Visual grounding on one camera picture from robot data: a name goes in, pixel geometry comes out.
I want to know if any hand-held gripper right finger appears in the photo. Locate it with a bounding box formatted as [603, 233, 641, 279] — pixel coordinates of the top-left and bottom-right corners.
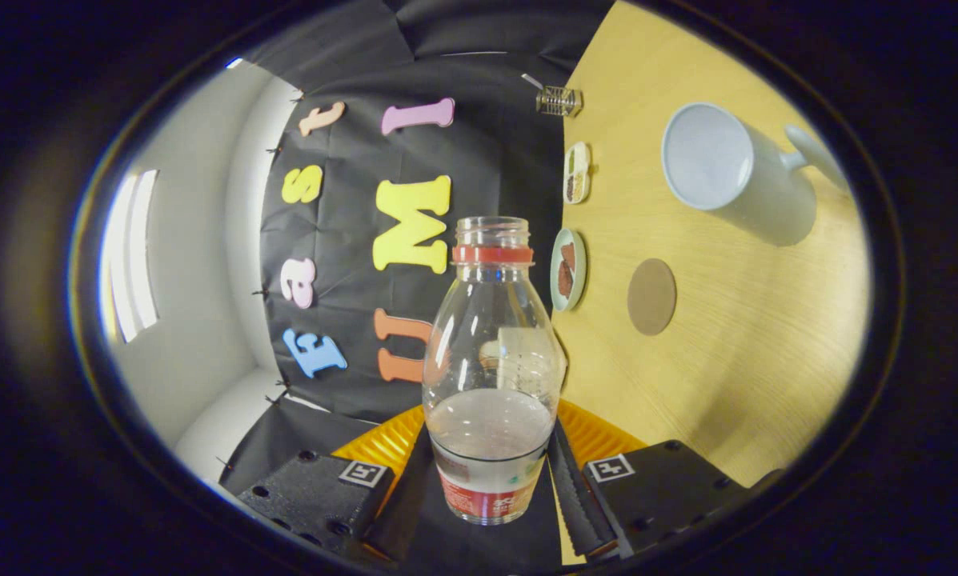
[549, 398, 784, 561]

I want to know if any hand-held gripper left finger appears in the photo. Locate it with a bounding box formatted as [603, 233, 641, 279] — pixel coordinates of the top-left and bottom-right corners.
[234, 404, 433, 565]

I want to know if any clear plastic juice bottle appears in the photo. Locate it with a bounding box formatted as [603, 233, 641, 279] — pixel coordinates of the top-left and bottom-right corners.
[422, 216, 567, 526]

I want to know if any round brown coaster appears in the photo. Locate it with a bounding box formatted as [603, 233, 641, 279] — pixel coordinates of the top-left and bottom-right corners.
[627, 258, 678, 336]

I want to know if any white cup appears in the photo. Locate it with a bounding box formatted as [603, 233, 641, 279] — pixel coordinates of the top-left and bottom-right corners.
[661, 102, 852, 247]

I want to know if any pale green plate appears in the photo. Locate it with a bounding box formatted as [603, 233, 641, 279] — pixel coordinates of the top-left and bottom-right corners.
[550, 228, 587, 312]

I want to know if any large ceiling light panel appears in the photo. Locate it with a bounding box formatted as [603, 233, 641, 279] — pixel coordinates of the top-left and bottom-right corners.
[101, 170, 159, 343]

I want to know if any white divided tray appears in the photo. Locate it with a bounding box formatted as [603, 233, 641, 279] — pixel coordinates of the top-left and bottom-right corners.
[563, 142, 591, 205]

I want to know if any wire mesh utensil holder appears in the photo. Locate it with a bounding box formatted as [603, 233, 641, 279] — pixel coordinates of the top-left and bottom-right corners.
[535, 85, 583, 118]

